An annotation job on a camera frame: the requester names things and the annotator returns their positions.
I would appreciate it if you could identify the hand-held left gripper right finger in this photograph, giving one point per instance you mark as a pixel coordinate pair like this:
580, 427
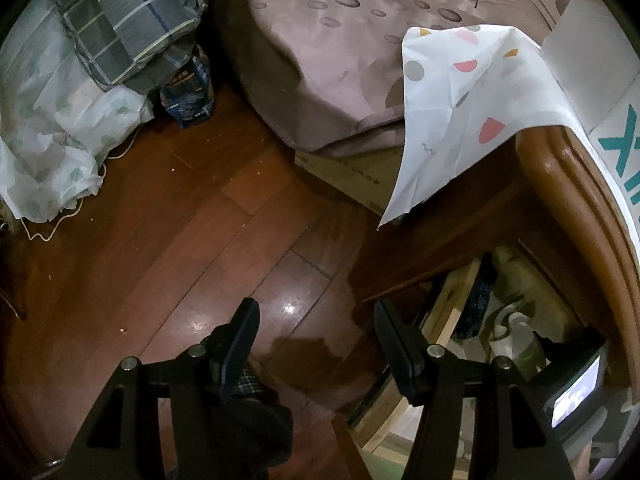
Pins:
396, 355

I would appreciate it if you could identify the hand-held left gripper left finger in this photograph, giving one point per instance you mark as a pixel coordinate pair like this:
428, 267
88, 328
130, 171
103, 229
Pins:
240, 340

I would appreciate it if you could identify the white cardboard box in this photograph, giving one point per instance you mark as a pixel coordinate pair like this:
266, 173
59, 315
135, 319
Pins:
450, 110

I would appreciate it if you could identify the dark blue underwear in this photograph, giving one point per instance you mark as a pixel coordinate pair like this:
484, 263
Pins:
477, 300

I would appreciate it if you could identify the person's leg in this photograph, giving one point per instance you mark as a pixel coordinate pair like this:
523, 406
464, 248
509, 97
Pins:
260, 435

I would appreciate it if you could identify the brown cardboard box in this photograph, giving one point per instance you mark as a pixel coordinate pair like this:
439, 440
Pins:
350, 175

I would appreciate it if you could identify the wooden nightstand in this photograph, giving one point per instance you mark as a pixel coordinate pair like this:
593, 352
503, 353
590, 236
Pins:
565, 170

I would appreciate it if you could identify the blue snack packet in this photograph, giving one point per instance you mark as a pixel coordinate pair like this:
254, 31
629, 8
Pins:
187, 95

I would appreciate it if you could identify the white green-patterned cloth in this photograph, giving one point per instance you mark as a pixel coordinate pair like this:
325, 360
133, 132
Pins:
50, 135

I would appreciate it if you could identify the leaf printed bed sheet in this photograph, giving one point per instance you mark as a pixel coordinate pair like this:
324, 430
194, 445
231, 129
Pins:
350, 60

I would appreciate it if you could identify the grey plaid blanket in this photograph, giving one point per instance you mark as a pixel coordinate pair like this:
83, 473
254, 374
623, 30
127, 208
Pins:
130, 25

